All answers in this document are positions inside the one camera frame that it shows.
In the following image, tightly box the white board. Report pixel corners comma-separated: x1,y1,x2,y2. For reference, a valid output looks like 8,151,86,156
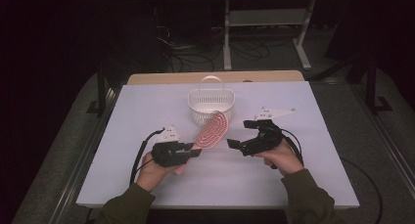
75,81,360,209

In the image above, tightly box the white metal stand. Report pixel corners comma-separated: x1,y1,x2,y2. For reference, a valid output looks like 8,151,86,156
222,0,318,71

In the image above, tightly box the person's right hand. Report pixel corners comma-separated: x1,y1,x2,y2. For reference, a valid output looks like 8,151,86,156
254,139,305,177

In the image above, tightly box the pink hairbrush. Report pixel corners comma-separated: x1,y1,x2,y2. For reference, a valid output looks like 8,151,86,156
174,110,230,176

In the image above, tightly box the tangle of floor cables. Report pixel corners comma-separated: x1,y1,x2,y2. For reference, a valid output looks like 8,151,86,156
153,5,272,73

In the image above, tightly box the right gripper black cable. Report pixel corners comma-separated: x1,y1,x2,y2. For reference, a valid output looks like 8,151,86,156
281,128,384,224

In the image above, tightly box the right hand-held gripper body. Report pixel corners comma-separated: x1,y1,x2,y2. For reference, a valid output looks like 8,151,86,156
242,107,298,157

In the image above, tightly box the aluminium rail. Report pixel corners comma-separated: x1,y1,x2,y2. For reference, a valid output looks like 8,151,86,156
351,83,415,200
48,86,122,224

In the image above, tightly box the black metal stand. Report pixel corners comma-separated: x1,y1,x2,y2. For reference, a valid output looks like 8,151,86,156
85,62,115,118
306,51,394,116

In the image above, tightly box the person's left hand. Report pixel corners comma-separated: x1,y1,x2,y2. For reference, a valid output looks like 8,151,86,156
136,152,189,194

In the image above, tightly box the wooden table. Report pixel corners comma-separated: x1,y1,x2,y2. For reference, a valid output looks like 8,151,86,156
126,69,305,86

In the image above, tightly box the white plastic basket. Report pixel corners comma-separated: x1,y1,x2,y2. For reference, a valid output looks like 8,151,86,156
187,74,236,128

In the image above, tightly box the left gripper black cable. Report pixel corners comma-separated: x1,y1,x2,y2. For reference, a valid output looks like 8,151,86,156
129,128,166,186

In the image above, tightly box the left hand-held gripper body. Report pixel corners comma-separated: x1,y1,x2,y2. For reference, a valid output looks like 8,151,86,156
151,124,194,168

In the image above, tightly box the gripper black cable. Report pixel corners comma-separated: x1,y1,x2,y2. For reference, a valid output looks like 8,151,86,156
129,128,166,186
281,128,384,224

